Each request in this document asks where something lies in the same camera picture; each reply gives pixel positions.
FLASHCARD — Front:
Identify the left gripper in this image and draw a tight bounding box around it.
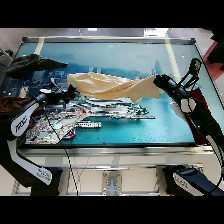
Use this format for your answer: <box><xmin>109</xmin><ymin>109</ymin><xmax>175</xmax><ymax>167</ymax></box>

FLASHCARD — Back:
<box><xmin>42</xmin><ymin>83</ymin><xmax>79</xmax><ymax>105</ymax></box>

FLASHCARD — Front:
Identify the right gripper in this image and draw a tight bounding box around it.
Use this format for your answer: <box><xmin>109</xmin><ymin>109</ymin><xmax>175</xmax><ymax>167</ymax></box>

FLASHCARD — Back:
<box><xmin>152</xmin><ymin>74</ymin><xmax>183</xmax><ymax>98</ymax></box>

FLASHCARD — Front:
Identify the cream shirt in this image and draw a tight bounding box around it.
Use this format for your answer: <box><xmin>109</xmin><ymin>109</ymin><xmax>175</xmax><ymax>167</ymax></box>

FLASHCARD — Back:
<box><xmin>66</xmin><ymin>71</ymin><xmax>165</xmax><ymax>105</ymax></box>

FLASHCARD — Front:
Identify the red garment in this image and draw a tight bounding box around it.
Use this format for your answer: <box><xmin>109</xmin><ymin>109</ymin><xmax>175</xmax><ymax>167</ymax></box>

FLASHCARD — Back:
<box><xmin>190</xmin><ymin>87</ymin><xmax>224</xmax><ymax>147</ymax></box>

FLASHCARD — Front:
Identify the dark grey garment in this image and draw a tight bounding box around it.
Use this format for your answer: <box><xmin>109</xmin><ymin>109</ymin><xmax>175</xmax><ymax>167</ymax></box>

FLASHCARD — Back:
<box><xmin>5</xmin><ymin>53</ymin><xmax>70</xmax><ymax>80</ymax></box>

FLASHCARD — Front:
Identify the brown garment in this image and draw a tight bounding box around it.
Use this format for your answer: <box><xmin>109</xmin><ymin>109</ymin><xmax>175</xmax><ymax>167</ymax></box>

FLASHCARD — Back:
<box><xmin>0</xmin><ymin>95</ymin><xmax>38</xmax><ymax>129</ymax></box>

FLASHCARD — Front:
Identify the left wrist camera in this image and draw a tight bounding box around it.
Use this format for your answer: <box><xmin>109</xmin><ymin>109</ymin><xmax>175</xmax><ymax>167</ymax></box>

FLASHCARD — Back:
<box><xmin>39</xmin><ymin>77</ymin><xmax>65</xmax><ymax>96</ymax></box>

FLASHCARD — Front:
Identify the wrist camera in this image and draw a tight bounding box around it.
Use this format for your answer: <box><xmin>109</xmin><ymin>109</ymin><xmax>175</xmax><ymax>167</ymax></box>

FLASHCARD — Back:
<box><xmin>39</xmin><ymin>77</ymin><xmax>65</xmax><ymax>96</ymax></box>
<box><xmin>180</xmin><ymin>57</ymin><xmax>203</xmax><ymax>90</ymax></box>

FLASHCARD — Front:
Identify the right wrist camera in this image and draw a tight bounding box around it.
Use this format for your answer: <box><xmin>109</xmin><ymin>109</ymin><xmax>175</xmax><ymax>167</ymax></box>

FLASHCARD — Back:
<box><xmin>180</xmin><ymin>57</ymin><xmax>203</xmax><ymax>90</ymax></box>

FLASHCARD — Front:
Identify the black cable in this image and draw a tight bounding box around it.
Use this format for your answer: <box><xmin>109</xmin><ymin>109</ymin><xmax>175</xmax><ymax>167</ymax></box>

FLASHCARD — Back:
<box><xmin>41</xmin><ymin>98</ymin><xmax>80</xmax><ymax>197</ymax></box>

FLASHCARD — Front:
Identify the silver frame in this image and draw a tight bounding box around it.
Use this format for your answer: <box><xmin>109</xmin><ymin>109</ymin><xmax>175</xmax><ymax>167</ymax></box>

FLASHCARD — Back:
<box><xmin>11</xmin><ymin>35</ymin><xmax>224</xmax><ymax>197</ymax></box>

